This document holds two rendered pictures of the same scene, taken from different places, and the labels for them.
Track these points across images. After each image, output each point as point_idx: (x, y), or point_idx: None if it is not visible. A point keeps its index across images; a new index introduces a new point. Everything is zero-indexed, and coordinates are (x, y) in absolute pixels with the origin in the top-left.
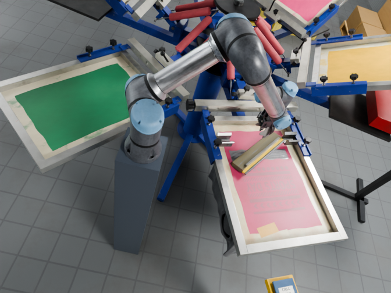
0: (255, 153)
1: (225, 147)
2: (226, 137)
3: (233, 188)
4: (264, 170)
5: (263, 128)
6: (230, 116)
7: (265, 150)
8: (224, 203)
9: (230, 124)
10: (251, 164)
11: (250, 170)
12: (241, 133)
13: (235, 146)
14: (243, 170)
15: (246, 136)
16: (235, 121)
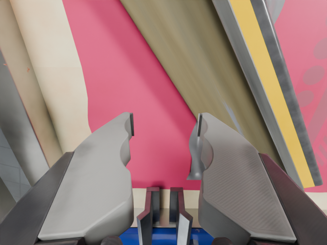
0: (246, 121)
1: (173, 185)
2: (151, 211)
3: (323, 197)
4: (323, 74)
5: (130, 120)
6: (25, 169)
7: (260, 80)
8: None
9: (61, 152)
10: (290, 153)
11: (317, 164)
12: (102, 116)
13: (171, 155)
14: (302, 185)
15: (117, 97)
16: (46, 146)
